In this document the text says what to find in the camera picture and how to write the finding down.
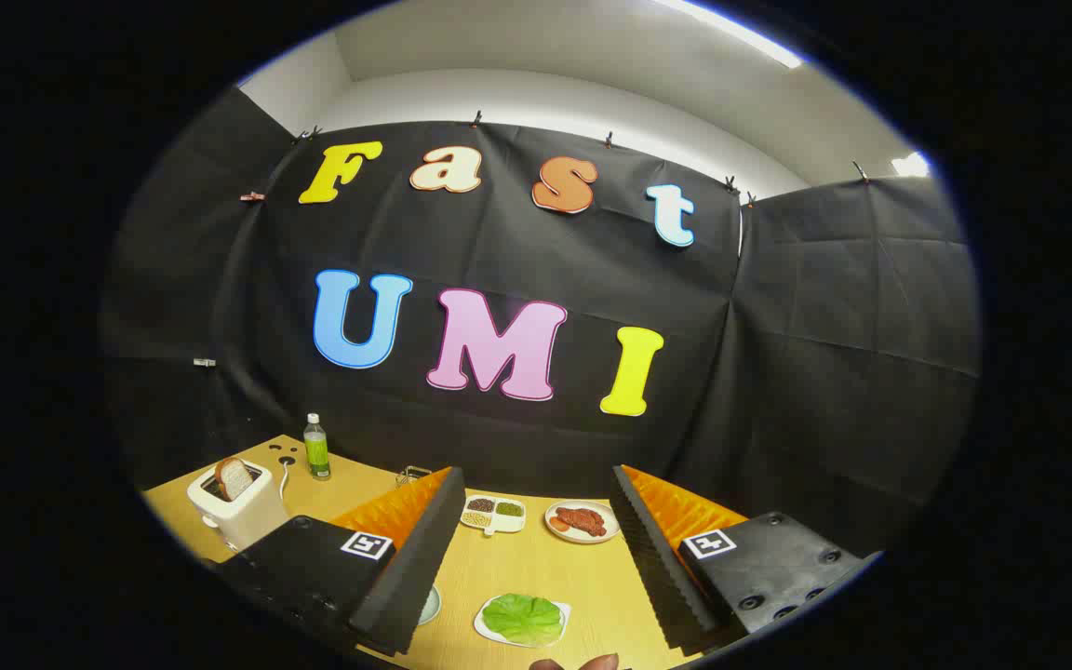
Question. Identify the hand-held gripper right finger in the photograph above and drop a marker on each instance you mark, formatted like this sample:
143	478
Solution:
662	577

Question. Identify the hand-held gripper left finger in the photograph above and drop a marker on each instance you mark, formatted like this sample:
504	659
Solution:
410	577

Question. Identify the green lettuce leaf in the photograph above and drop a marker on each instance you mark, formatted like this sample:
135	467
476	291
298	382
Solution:
522	619

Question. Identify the toasted bread slice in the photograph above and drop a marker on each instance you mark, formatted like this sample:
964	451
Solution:
235	479

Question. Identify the pale green round plate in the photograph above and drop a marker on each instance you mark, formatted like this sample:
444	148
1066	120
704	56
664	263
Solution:
431	605

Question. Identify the pile of yellow beans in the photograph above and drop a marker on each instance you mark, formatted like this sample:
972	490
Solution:
475	519

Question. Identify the white square plate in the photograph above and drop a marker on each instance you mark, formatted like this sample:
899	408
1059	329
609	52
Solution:
481	629

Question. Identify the red cooked meat piece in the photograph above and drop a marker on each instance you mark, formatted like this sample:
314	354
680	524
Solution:
582	521

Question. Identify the pile of dark beans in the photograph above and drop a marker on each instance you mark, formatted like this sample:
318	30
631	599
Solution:
481	504

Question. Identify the white divided dish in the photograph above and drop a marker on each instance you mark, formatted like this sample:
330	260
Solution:
494	518

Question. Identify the round white meat plate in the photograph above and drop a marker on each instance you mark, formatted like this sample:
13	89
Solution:
559	535

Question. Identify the pile of green beans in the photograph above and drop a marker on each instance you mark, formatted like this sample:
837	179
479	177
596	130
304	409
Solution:
509	509

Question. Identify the green label drink bottle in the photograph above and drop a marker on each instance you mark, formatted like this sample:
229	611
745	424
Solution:
316	451

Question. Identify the white toaster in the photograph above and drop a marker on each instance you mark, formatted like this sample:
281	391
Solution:
238	521

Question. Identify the black backdrop cloth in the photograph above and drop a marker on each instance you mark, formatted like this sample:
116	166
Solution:
499	242

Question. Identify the small ceiling light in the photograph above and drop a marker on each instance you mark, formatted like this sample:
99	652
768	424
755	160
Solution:
910	165

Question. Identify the long ceiling light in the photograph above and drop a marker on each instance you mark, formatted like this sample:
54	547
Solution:
741	33

